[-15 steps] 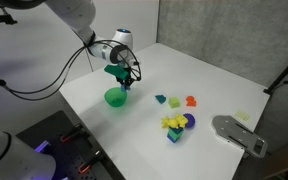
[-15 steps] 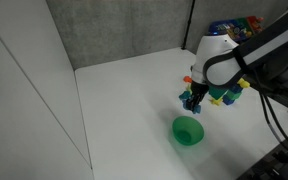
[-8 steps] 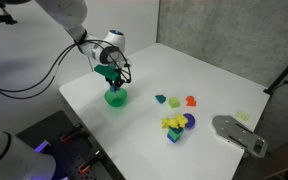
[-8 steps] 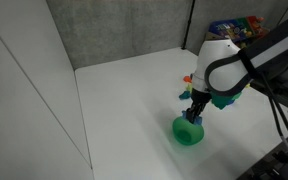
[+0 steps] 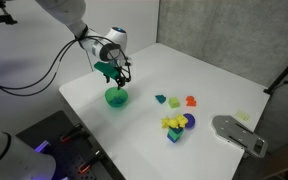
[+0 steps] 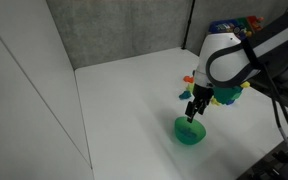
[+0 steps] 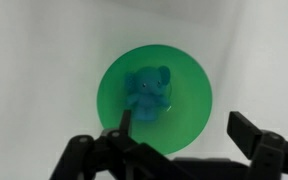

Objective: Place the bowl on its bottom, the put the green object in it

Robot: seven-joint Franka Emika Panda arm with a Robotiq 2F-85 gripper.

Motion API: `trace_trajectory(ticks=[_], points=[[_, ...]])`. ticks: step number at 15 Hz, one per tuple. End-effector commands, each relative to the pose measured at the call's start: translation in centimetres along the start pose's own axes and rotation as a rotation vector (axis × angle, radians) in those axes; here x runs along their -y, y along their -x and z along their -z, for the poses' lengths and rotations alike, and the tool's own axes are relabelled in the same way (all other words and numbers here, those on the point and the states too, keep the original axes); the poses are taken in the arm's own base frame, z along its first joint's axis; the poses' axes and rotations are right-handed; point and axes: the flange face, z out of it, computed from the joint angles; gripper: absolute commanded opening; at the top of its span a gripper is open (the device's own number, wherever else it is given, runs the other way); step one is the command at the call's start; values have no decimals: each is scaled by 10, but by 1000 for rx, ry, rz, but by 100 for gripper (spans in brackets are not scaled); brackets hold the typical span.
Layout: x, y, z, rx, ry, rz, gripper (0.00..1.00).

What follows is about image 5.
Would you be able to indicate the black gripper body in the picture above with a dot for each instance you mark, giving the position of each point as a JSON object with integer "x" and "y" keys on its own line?
{"x": 122, "y": 69}

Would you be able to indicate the green translucent plastic bowl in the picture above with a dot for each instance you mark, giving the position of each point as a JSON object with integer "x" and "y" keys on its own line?
{"x": 112, "y": 97}

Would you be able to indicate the blue rubber toy figure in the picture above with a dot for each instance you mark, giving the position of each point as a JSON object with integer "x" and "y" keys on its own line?
{"x": 118, "y": 99}

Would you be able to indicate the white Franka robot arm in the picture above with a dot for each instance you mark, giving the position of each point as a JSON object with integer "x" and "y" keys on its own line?
{"x": 67, "y": 10}

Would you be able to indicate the teal rubber toy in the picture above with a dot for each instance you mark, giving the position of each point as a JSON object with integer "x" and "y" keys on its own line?
{"x": 160, "y": 98}

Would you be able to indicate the light green toy cube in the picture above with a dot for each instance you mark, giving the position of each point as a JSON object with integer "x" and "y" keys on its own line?
{"x": 174, "y": 102}

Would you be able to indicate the yellow spiky star toy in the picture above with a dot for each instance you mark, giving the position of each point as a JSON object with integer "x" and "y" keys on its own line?
{"x": 165, "y": 122}

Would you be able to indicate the yellow rubber toy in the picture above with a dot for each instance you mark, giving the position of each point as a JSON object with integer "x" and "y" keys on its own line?
{"x": 174, "y": 123}
{"x": 182, "y": 119}

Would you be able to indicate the black orange clamp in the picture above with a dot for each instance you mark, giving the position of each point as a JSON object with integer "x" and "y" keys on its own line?
{"x": 90, "y": 161}
{"x": 71, "y": 133}

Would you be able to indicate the orange rubber toy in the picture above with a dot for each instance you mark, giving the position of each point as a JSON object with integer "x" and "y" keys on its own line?
{"x": 190, "y": 101}

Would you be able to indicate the green toy block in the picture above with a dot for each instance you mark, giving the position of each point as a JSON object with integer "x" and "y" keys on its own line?
{"x": 176, "y": 132}

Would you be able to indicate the large blue toy block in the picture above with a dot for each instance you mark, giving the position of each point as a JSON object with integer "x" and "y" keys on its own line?
{"x": 173, "y": 138}

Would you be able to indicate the purple bumpy disc toy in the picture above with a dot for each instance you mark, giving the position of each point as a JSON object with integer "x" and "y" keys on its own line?
{"x": 190, "y": 121}

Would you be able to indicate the pale yellow small pad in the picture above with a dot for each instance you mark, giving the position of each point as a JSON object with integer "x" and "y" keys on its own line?
{"x": 242, "y": 115}

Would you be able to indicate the grey metal mounting plate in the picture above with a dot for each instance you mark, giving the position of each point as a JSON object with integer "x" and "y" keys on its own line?
{"x": 239, "y": 135}

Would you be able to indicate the black tripod pole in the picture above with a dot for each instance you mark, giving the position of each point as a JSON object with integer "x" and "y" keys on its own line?
{"x": 284, "y": 74}

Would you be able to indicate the brown wooden board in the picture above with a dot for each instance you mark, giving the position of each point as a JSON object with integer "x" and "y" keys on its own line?
{"x": 285, "y": 163}

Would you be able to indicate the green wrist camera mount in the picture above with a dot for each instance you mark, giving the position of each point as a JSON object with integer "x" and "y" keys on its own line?
{"x": 105, "y": 69}

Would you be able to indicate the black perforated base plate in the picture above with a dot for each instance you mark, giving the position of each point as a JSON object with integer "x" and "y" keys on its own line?
{"x": 67, "y": 148}

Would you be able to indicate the black camera stand bar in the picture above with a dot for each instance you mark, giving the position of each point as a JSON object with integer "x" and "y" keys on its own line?
{"x": 0, "y": 19}

